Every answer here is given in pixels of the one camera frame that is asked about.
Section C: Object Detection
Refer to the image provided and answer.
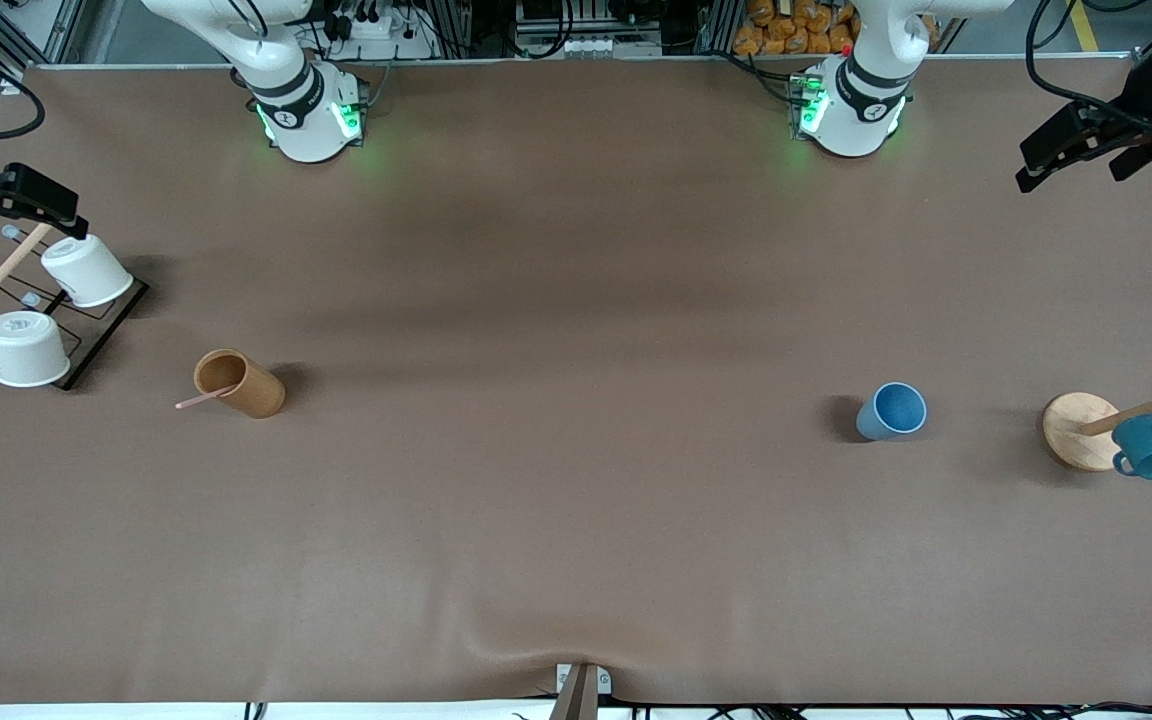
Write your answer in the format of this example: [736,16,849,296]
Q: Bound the light blue plastic cup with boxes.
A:
[856,382,928,442]

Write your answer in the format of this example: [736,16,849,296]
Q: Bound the white paper cup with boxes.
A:
[0,310,72,388]
[40,235,135,309]

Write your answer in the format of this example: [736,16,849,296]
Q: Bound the brown cylindrical wooden holder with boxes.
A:
[193,348,287,419]

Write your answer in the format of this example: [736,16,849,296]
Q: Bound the wooden mug tree stand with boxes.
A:
[1042,358,1152,473]

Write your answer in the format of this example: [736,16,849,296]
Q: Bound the pile of orange packets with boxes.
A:
[732,0,859,57]

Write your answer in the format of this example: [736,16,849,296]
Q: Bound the white power strip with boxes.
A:
[331,8,439,63]

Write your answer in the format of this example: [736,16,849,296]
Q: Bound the brown table cover mat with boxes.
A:
[0,55,1152,707]

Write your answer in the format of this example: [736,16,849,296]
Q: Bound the black wire cup rack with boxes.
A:
[0,225,150,392]

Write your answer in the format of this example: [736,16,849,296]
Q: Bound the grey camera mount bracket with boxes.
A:
[548,661,613,720]

